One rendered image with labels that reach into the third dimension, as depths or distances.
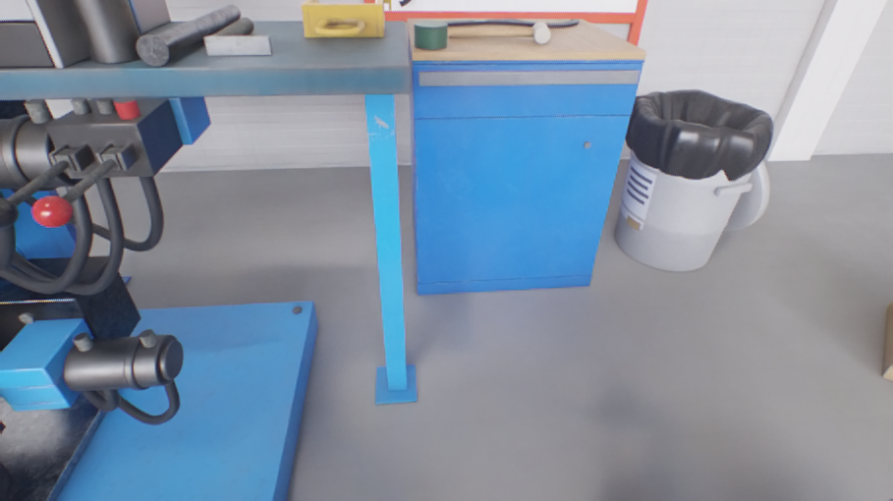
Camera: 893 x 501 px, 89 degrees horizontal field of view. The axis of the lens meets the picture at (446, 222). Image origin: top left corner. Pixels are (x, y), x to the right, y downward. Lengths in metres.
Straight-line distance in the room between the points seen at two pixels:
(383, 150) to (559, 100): 0.71
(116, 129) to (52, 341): 0.55
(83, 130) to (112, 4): 0.21
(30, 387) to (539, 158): 1.41
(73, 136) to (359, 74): 0.41
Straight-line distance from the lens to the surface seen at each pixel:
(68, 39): 0.95
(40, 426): 1.66
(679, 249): 2.16
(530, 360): 1.67
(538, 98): 1.52
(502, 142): 1.55
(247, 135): 2.91
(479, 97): 1.47
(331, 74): 0.79
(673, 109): 2.28
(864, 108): 4.04
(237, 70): 0.82
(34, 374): 1.18
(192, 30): 0.97
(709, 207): 2.08
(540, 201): 1.69
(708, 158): 1.91
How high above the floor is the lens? 1.25
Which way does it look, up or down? 33 degrees down
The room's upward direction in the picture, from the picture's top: 1 degrees clockwise
